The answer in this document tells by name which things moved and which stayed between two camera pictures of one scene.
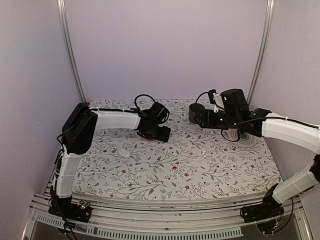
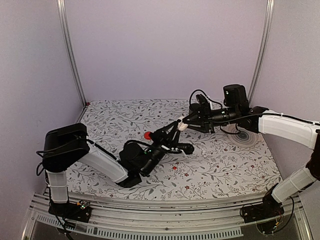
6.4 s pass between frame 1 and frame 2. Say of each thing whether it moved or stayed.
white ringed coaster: stayed
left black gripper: moved
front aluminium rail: stayed
